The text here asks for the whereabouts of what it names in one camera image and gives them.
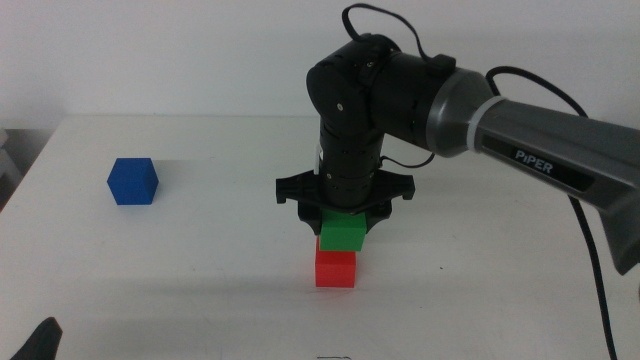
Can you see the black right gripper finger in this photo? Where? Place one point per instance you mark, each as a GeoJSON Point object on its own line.
{"type": "Point", "coordinates": [377, 214]}
{"type": "Point", "coordinates": [310, 217]}

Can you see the green cube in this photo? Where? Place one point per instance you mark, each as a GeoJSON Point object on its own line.
{"type": "Point", "coordinates": [342, 232]}

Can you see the red cube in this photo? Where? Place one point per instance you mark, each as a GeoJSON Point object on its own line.
{"type": "Point", "coordinates": [335, 272]}

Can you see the blue cube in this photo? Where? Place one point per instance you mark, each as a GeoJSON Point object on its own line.
{"type": "Point", "coordinates": [131, 182]}

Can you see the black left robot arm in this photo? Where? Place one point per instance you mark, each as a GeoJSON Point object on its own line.
{"type": "Point", "coordinates": [42, 342]}

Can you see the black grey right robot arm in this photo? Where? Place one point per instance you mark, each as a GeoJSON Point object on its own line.
{"type": "Point", "coordinates": [550, 150]}

